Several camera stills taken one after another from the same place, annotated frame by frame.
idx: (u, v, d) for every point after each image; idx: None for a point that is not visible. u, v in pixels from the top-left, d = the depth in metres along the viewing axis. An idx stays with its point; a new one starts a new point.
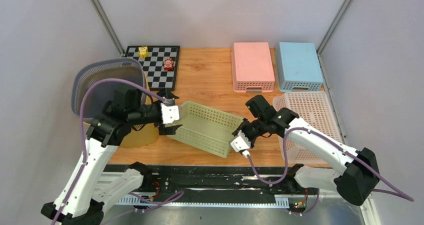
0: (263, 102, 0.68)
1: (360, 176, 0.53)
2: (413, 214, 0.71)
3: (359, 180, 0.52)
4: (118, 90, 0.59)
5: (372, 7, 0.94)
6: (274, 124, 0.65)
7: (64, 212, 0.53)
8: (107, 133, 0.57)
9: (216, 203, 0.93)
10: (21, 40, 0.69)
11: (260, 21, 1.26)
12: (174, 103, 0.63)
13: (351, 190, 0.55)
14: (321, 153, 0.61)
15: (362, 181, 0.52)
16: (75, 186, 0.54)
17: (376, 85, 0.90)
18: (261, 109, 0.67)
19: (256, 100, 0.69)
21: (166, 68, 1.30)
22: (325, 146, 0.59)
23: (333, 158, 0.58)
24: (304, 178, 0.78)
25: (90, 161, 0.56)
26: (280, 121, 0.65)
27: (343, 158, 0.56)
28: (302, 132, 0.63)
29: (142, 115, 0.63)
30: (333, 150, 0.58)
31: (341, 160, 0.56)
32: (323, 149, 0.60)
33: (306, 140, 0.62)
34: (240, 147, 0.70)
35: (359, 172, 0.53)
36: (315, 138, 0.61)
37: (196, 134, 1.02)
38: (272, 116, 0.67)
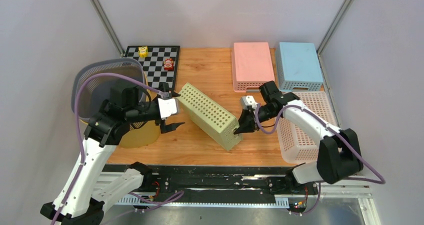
0: (274, 86, 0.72)
1: (335, 147, 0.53)
2: (413, 214, 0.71)
3: (333, 151, 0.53)
4: (114, 89, 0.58)
5: (372, 7, 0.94)
6: (276, 102, 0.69)
7: (64, 212, 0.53)
8: (105, 133, 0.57)
9: (216, 204, 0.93)
10: (20, 41, 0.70)
11: (260, 21, 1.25)
12: (170, 97, 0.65)
13: (326, 165, 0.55)
14: (307, 129, 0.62)
15: (336, 154, 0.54)
16: (74, 186, 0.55)
17: (376, 85, 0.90)
18: (270, 92, 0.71)
19: (267, 84, 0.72)
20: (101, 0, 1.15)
21: (166, 68, 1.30)
22: (311, 121, 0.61)
23: (316, 131, 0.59)
24: (301, 172, 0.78)
25: (88, 161, 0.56)
26: (283, 100, 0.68)
27: (324, 131, 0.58)
28: (296, 110, 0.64)
29: (140, 113, 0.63)
30: (318, 125, 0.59)
31: (321, 133, 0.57)
32: (308, 123, 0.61)
33: (296, 115, 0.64)
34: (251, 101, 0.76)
35: (335, 144, 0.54)
36: (305, 114, 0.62)
37: (207, 103, 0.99)
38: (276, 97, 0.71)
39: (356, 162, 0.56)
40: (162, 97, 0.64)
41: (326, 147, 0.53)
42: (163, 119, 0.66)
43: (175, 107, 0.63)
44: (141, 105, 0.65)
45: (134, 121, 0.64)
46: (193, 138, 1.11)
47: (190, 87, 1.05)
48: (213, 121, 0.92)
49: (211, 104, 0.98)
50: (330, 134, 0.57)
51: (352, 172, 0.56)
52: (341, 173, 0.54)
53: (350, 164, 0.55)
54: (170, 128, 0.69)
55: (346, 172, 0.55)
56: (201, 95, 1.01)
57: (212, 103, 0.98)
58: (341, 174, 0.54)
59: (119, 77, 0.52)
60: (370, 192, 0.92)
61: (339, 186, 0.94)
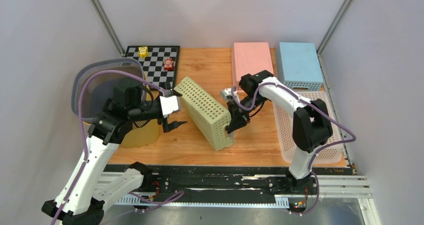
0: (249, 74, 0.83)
1: (307, 117, 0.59)
2: (414, 216, 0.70)
3: (305, 121, 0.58)
4: (118, 88, 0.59)
5: (371, 7, 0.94)
6: (252, 81, 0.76)
7: (65, 210, 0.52)
8: (108, 131, 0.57)
9: (215, 204, 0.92)
10: (21, 40, 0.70)
11: (260, 21, 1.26)
12: (172, 95, 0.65)
13: (300, 134, 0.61)
14: (282, 103, 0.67)
15: (308, 123, 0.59)
16: (76, 184, 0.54)
17: (376, 86, 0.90)
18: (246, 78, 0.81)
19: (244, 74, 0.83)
20: (101, 0, 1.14)
21: (166, 68, 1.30)
22: (285, 95, 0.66)
23: (289, 104, 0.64)
24: (295, 166, 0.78)
25: (91, 158, 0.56)
26: (258, 78, 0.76)
27: (297, 104, 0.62)
28: (271, 86, 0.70)
29: (142, 112, 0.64)
30: (291, 99, 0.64)
31: (294, 105, 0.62)
32: (282, 97, 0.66)
33: (271, 92, 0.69)
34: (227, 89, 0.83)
35: (306, 114, 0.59)
36: (280, 90, 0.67)
37: (204, 97, 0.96)
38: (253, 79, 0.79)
39: (329, 130, 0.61)
40: (163, 94, 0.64)
41: (299, 116, 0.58)
42: (165, 118, 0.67)
43: (177, 104, 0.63)
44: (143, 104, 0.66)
45: (136, 119, 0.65)
46: (193, 137, 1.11)
47: (189, 80, 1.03)
48: (206, 113, 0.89)
49: (207, 98, 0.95)
50: (303, 105, 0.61)
51: (325, 139, 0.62)
52: (315, 140, 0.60)
53: (323, 133, 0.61)
54: (172, 127, 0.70)
55: (318, 138, 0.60)
56: (199, 89, 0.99)
57: (207, 97, 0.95)
58: (313, 140, 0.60)
59: (124, 75, 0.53)
60: (370, 192, 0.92)
61: (339, 186, 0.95)
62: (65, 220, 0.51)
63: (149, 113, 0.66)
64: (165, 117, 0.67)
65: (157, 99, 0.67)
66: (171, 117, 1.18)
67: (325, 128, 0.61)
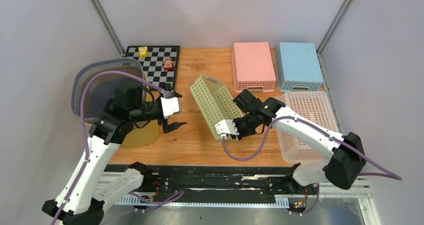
0: (249, 96, 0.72)
1: (347, 159, 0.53)
2: (415, 217, 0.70)
3: (345, 162, 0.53)
4: (119, 88, 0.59)
5: (372, 7, 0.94)
6: (261, 114, 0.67)
7: (66, 209, 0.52)
8: (109, 131, 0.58)
9: (215, 204, 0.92)
10: (21, 40, 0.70)
11: (260, 21, 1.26)
12: (173, 96, 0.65)
13: (337, 174, 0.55)
14: (308, 140, 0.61)
15: (347, 163, 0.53)
16: (76, 183, 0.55)
17: (376, 86, 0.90)
18: (248, 103, 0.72)
19: (242, 95, 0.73)
20: (101, 0, 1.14)
21: (166, 68, 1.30)
22: (313, 133, 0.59)
23: (320, 144, 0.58)
24: (302, 175, 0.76)
25: (92, 158, 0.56)
26: (268, 111, 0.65)
27: (331, 143, 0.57)
28: (289, 121, 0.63)
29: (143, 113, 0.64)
30: (321, 136, 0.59)
31: (328, 146, 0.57)
32: (309, 135, 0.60)
33: (292, 127, 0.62)
34: (221, 129, 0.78)
35: (346, 156, 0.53)
36: (303, 126, 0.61)
37: (212, 107, 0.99)
38: (259, 107, 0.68)
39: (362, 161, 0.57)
40: (164, 96, 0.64)
41: (340, 160, 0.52)
42: (165, 119, 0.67)
43: (177, 105, 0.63)
44: (144, 105, 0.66)
45: (137, 120, 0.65)
46: (193, 137, 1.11)
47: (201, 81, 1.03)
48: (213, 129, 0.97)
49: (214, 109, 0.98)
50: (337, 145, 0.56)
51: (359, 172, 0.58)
52: (352, 178, 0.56)
53: (359, 166, 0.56)
54: (172, 128, 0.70)
55: (354, 174, 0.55)
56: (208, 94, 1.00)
57: (213, 105, 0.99)
58: (351, 178, 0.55)
59: (125, 74, 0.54)
60: (370, 192, 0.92)
61: None
62: (66, 220, 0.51)
63: (150, 114, 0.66)
64: (166, 118, 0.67)
65: (157, 100, 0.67)
66: (172, 117, 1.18)
67: (359, 161, 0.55)
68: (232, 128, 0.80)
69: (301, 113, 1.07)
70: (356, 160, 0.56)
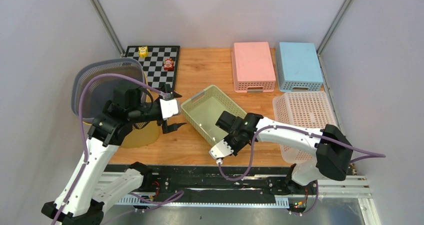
0: (229, 115, 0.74)
1: (331, 152, 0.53)
2: (415, 217, 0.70)
3: (331, 156, 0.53)
4: (118, 90, 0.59)
5: (372, 7, 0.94)
6: (244, 131, 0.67)
7: (65, 211, 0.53)
8: (108, 133, 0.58)
9: (216, 204, 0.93)
10: (21, 40, 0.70)
11: (260, 21, 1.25)
12: (172, 98, 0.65)
13: (329, 168, 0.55)
14: (292, 143, 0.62)
15: (333, 156, 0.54)
16: (76, 185, 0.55)
17: (376, 86, 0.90)
18: (229, 122, 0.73)
19: (223, 117, 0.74)
20: (101, 0, 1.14)
21: (166, 68, 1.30)
22: (293, 135, 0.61)
23: (303, 144, 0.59)
24: (300, 176, 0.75)
25: (91, 160, 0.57)
26: (248, 127, 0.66)
27: (312, 140, 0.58)
28: (270, 130, 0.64)
29: (142, 114, 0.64)
30: (301, 136, 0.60)
31: (310, 143, 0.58)
32: (290, 138, 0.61)
33: (273, 135, 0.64)
34: (215, 154, 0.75)
35: (328, 149, 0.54)
36: (282, 131, 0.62)
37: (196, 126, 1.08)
38: (240, 125, 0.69)
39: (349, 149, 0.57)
40: (163, 98, 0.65)
41: (325, 155, 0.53)
42: (165, 119, 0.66)
43: (177, 107, 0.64)
44: (143, 106, 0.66)
45: (136, 121, 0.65)
46: (193, 138, 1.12)
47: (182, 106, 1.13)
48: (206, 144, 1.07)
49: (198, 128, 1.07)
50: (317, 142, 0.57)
51: (351, 161, 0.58)
52: (345, 168, 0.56)
53: (348, 155, 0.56)
54: (172, 128, 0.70)
55: (345, 163, 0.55)
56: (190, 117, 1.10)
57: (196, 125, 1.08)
58: (343, 169, 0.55)
59: (123, 77, 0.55)
60: (370, 192, 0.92)
61: (339, 186, 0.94)
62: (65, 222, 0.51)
63: (149, 115, 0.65)
64: (165, 119, 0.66)
65: (157, 101, 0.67)
66: (171, 118, 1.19)
67: (347, 148, 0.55)
68: (226, 148, 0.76)
69: (301, 113, 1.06)
70: (342, 150, 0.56)
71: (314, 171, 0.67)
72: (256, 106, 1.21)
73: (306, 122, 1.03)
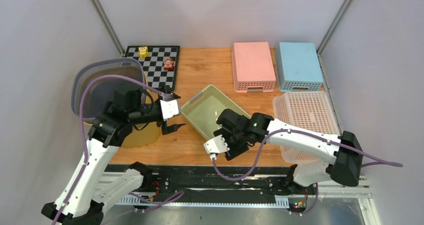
0: (234, 115, 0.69)
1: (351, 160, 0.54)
2: (415, 217, 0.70)
3: (349, 164, 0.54)
4: (117, 91, 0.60)
5: (372, 7, 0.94)
6: (252, 134, 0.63)
7: (65, 212, 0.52)
8: (108, 134, 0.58)
9: (215, 204, 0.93)
10: (21, 40, 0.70)
11: (260, 21, 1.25)
12: (173, 98, 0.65)
13: (344, 175, 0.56)
14: (306, 149, 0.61)
15: (351, 163, 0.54)
16: (76, 186, 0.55)
17: (376, 86, 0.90)
18: (234, 122, 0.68)
19: (227, 115, 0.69)
20: (101, 0, 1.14)
21: (166, 68, 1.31)
22: (310, 141, 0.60)
23: (321, 151, 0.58)
24: (303, 177, 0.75)
25: (91, 161, 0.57)
26: (258, 129, 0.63)
27: (330, 148, 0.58)
28: (283, 134, 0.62)
29: (142, 115, 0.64)
30: (319, 143, 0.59)
31: (329, 151, 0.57)
32: (307, 144, 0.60)
33: (287, 140, 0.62)
34: (210, 148, 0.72)
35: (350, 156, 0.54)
36: (297, 136, 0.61)
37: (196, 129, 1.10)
38: (247, 127, 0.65)
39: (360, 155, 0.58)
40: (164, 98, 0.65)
41: (344, 163, 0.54)
42: (165, 121, 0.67)
43: (177, 107, 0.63)
44: (144, 107, 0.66)
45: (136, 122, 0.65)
46: (193, 138, 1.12)
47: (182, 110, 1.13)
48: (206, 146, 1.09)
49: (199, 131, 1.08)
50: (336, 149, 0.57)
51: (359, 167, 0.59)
52: (357, 175, 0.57)
53: (359, 161, 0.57)
54: (172, 129, 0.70)
55: (358, 170, 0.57)
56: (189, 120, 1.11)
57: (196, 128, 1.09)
58: (356, 175, 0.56)
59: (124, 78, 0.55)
60: (370, 192, 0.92)
61: (339, 186, 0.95)
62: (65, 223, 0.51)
63: (150, 116, 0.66)
64: (165, 120, 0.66)
65: (157, 102, 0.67)
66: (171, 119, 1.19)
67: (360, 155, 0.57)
68: (222, 145, 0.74)
69: (301, 114, 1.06)
70: (356, 156, 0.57)
71: (320, 174, 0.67)
72: (256, 106, 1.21)
73: (306, 122, 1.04)
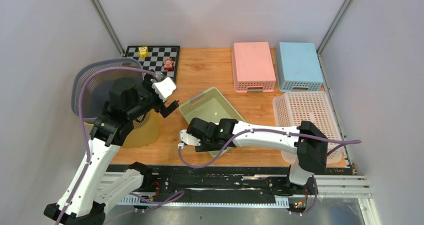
0: (202, 122, 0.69)
1: (310, 149, 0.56)
2: (415, 218, 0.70)
3: (310, 152, 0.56)
4: (113, 92, 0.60)
5: (372, 7, 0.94)
6: (221, 139, 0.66)
7: (68, 212, 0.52)
8: (111, 133, 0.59)
9: (215, 204, 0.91)
10: (21, 40, 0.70)
11: (260, 21, 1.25)
12: (164, 78, 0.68)
13: (310, 164, 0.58)
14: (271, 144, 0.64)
15: (312, 151, 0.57)
16: (79, 186, 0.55)
17: (376, 86, 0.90)
18: (202, 130, 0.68)
19: (195, 123, 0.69)
20: (101, 0, 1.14)
21: (166, 68, 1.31)
22: (271, 136, 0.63)
23: (282, 144, 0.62)
24: (296, 176, 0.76)
25: (93, 160, 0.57)
26: (226, 134, 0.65)
27: (290, 139, 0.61)
28: (247, 135, 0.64)
29: (142, 107, 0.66)
30: (280, 136, 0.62)
31: (289, 143, 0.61)
32: (269, 140, 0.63)
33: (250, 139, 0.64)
34: (182, 137, 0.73)
35: (308, 146, 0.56)
36: (260, 133, 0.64)
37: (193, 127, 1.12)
38: (216, 133, 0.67)
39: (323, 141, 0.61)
40: (156, 80, 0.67)
41: (305, 152, 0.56)
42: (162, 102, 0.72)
43: (173, 83, 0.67)
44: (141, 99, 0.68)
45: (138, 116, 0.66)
46: None
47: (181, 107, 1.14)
48: None
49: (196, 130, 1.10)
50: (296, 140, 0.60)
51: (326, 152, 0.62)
52: (323, 160, 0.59)
53: (323, 147, 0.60)
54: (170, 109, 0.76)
55: (323, 156, 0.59)
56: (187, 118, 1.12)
57: None
58: (322, 161, 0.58)
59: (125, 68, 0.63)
60: (370, 192, 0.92)
61: (339, 186, 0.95)
62: (69, 222, 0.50)
63: (149, 104, 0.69)
64: (163, 100, 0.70)
65: (151, 90, 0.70)
66: (169, 99, 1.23)
67: (322, 141, 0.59)
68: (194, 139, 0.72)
69: (301, 114, 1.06)
70: (318, 143, 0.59)
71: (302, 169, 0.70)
72: (256, 106, 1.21)
73: None
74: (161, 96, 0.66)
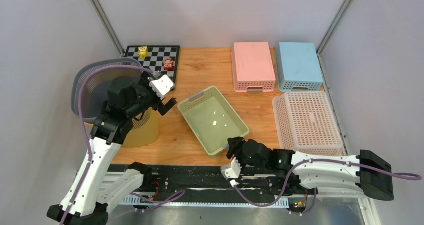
0: (265, 150, 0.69)
1: (375, 178, 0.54)
2: (416, 218, 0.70)
3: (375, 182, 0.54)
4: (112, 91, 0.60)
5: (372, 7, 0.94)
6: (281, 170, 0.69)
7: (72, 212, 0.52)
8: (111, 132, 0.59)
9: (216, 204, 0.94)
10: (21, 40, 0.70)
11: (260, 21, 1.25)
12: (162, 75, 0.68)
13: (376, 192, 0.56)
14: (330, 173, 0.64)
15: (377, 181, 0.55)
16: (82, 186, 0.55)
17: (376, 86, 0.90)
18: (265, 157, 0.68)
19: (260, 149, 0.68)
20: (101, 0, 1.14)
21: (166, 68, 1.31)
22: (331, 166, 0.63)
23: (343, 173, 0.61)
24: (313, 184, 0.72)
25: (95, 159, 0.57)
26: (286, 165, 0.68)
27: (351, 169, 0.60)
28: (306, 166, 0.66)
29: (141, 105, 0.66)
30: (340, 166, 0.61)
31: (351, 172, 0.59)
32: (330, 170, 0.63)
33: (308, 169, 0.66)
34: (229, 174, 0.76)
35: (372, 175, 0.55)
36: (318, 165, 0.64)
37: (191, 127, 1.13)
38: (275, 163, 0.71)
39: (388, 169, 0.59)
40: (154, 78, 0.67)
41: (369, 181, 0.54)
42: (160, 101, 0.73)
43: (170, 81, 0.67)
44: (139, 98, 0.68)
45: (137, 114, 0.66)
46: (193, 137, 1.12)
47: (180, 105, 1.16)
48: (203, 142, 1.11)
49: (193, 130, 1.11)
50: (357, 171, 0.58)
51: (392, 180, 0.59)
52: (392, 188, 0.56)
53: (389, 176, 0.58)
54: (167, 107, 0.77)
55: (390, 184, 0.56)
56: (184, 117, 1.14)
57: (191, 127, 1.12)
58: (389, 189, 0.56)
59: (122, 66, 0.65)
60: None
61: None
62: (74, 222, 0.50)
63: (147, 102, 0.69)
64: (161, 98, 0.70)
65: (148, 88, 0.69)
66: (168, 98, 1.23)
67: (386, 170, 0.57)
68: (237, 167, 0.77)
69: (301, 114, 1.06)
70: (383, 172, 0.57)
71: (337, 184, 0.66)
72: (256, 106, 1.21)
73: (306, 122, 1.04)
74: (160, 94, 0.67)
